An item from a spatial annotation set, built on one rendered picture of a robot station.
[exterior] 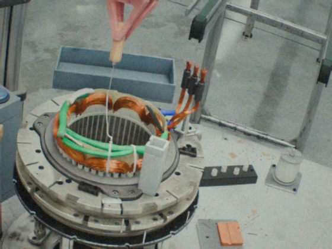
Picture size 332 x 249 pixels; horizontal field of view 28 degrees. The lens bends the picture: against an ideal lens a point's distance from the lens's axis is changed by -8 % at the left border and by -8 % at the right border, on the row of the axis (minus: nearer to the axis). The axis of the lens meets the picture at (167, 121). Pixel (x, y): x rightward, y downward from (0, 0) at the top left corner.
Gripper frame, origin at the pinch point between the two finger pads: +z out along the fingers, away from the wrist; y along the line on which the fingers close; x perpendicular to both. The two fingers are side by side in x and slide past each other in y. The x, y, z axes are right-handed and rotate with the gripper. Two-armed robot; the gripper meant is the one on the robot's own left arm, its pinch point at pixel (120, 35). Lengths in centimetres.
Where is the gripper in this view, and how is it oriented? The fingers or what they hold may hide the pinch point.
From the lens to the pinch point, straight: 105.8
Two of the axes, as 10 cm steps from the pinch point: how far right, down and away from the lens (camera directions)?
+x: -9.1, -3.1, 2.7
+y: 3.2, -1.0, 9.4
